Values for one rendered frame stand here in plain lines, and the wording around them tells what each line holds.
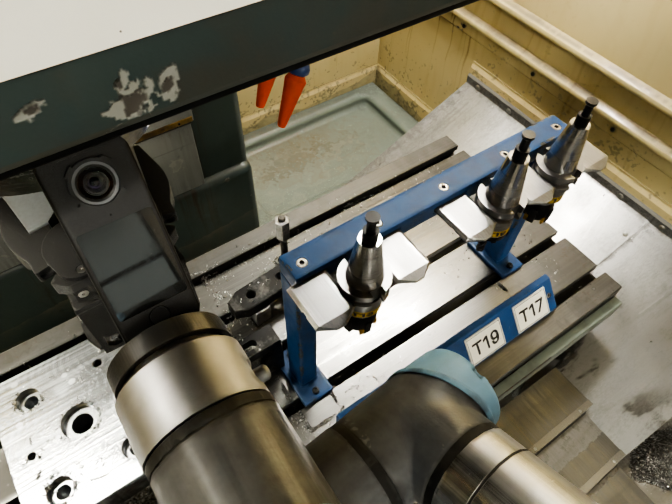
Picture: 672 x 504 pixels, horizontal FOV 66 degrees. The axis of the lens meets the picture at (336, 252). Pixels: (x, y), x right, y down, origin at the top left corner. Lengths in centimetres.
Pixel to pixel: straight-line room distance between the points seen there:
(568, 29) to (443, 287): 63
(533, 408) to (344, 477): 79
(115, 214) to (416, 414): 23
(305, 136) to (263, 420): 148
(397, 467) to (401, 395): 5
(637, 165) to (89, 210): 117
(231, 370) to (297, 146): 142
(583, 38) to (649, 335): 63
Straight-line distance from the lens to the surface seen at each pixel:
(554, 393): 116
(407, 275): 61
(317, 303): 58
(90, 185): 28
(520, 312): 95
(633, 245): 131
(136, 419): 29
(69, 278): 33
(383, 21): 20
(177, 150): 106
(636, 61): 123
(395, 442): 37
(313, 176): 158
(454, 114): 147
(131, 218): 29
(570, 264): 111
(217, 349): 29
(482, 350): 91
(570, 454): 113
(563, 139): 74
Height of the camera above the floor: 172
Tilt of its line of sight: 54 degrees down
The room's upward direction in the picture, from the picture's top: 3 degrees clockwise
